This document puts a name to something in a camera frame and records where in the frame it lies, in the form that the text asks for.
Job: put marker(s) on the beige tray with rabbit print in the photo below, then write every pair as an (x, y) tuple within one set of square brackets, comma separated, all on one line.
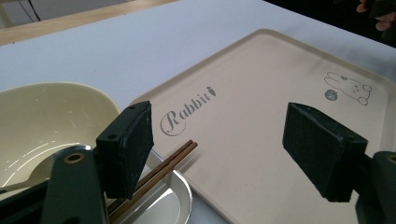
[(249, 109)]

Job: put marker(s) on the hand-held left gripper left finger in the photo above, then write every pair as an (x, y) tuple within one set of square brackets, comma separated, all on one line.
[(127, 149)]

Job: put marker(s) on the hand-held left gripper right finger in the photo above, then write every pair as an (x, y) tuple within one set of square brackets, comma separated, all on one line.
[(323, 155)]

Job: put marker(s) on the cream ceramic bowl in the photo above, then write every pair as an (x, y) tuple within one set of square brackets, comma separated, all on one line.
[(46, 118)]

